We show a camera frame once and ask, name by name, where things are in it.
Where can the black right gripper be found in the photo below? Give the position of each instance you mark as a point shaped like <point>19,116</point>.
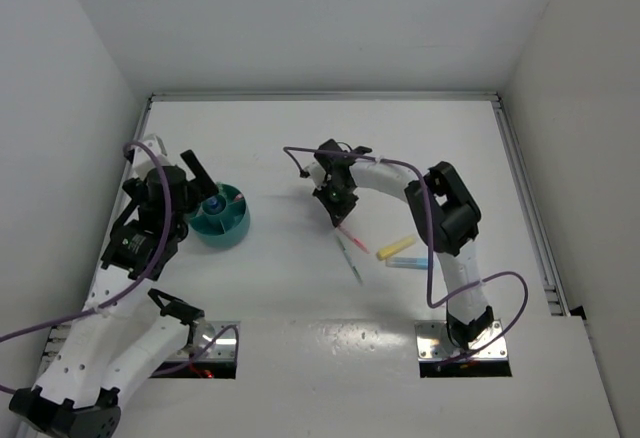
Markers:
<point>339,212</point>

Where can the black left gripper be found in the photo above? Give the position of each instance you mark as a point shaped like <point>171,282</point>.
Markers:
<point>198,188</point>

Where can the clear blue spray bottle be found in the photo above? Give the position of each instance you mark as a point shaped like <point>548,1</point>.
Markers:
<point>214,205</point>

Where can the red pen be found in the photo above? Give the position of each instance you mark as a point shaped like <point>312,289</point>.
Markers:
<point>353,239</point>

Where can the green pen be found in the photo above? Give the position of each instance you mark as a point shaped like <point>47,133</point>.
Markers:
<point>349,260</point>

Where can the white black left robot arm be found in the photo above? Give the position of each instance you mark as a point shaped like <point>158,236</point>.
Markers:
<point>127,327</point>

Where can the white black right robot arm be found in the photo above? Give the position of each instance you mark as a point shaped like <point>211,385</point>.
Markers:
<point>445,215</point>

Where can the teal round divided organizer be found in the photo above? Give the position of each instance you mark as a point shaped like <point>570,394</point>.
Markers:
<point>226,229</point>

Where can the yellow highlighter marker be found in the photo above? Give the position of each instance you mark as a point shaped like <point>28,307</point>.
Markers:
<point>396,247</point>

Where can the blue highlighter marker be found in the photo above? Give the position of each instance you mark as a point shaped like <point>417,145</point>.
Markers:
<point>407,263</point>

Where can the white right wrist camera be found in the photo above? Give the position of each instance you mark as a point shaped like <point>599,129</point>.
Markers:
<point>315,172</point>

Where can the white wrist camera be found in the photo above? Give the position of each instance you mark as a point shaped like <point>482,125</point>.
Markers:
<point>145,154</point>
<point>315,172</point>

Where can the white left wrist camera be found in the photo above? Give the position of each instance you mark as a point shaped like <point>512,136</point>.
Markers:
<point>145,154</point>

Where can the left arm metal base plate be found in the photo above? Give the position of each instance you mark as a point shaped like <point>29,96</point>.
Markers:
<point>215,341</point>

